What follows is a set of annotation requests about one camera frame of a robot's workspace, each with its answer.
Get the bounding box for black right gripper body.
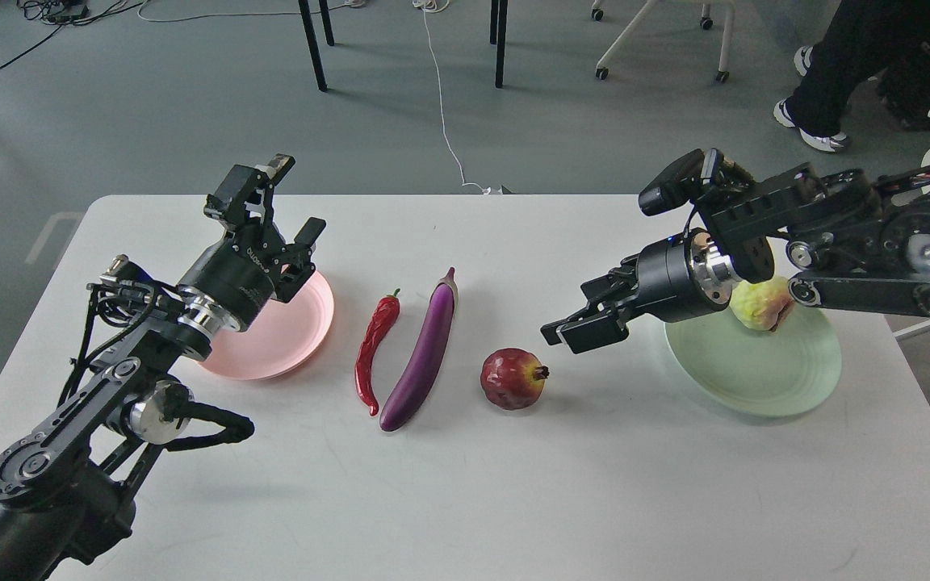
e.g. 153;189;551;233
606;236;728;321

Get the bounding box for person legs in black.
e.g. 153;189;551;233
773;1;930;154

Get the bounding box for black cables on floor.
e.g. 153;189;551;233
0;0;151;98

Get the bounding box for black equipment case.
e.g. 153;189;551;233
877;16;930;130

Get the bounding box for green yellow cabbage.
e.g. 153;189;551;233
728;276;796;333

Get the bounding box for pink plate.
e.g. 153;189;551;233
199;272;335;380

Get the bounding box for red pomegranate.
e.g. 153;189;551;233
480;347;550;411

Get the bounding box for white office chair base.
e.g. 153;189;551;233
594;1;739;85

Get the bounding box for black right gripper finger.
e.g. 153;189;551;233
564;274;643;324
540;307;634;353

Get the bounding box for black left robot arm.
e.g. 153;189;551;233
0;154;325;580

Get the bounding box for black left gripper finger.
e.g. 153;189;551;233
271;217;326;301
203;154;295;243

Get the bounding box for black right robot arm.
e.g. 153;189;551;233
540;148;930;353

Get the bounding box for black table leg left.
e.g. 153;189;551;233
296;0;335;93

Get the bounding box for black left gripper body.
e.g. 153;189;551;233
178;232;287;332

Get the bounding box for black table leg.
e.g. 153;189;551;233
296;0;335;93
488;0;509;89

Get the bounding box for red chili pepper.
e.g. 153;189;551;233
354;288;401;416

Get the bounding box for black table leg right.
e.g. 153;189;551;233
488;0;509;89

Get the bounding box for white cable on floor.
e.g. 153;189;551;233
413;0;506;196

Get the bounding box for purple eggplant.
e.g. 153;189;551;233
379;267;458;433

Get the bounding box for green plate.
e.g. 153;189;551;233
664;305;843;419

